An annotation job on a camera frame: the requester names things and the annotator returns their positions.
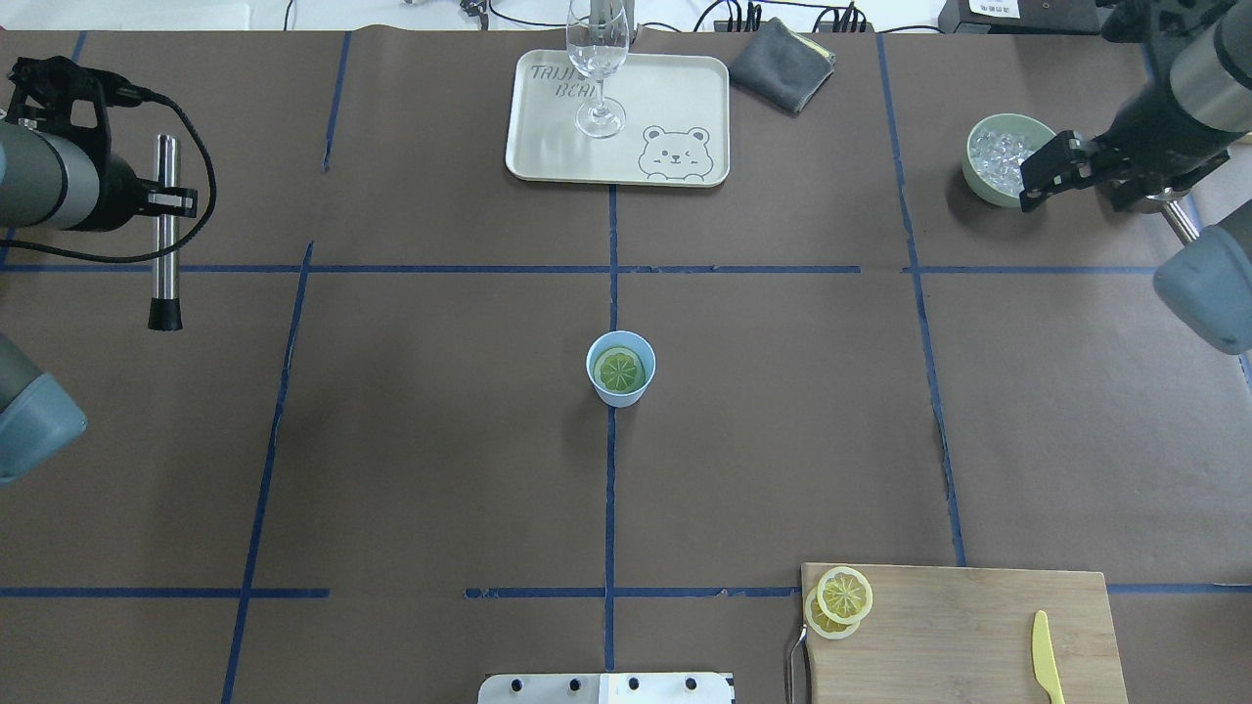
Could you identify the clear wine glass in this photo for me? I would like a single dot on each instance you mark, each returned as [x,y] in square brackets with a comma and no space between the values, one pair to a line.
[598,37]

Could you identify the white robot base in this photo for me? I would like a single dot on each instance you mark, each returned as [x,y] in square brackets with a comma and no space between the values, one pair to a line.
[645,687]

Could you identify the steel ice scoop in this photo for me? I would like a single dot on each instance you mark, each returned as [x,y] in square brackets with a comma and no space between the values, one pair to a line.
[1171,205]

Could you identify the bamboo cutting board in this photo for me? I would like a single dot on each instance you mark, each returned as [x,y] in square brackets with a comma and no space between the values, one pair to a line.
[942,634]

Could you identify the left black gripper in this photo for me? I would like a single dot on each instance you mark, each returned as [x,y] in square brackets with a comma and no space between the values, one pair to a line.
[116,192]

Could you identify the yellow plastic knife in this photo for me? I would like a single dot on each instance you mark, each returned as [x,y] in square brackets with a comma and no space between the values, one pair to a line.
[1044,665]

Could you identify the steel muddler black tip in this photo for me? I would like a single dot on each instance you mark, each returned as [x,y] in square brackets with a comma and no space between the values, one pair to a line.
[165,313]

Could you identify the grey folded cloth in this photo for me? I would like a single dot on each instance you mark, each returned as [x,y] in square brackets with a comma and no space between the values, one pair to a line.
[783,67]

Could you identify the green bowl of ice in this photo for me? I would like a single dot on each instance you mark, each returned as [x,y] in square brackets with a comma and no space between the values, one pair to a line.
[994,151]

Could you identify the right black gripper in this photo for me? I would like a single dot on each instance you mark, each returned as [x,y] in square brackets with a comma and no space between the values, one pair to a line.
[1152,130]

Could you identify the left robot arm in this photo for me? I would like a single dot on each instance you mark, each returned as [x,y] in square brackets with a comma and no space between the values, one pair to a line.
[40,418]

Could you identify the light blue cup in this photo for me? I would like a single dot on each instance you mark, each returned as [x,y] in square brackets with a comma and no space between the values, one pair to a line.
[633,341]

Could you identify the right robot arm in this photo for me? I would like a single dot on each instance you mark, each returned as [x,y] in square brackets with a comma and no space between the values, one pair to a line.
[1202,49]

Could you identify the lemon slice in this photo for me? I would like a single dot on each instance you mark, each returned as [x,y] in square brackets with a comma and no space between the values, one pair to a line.
[619,370]
[818,622]
[844,595]

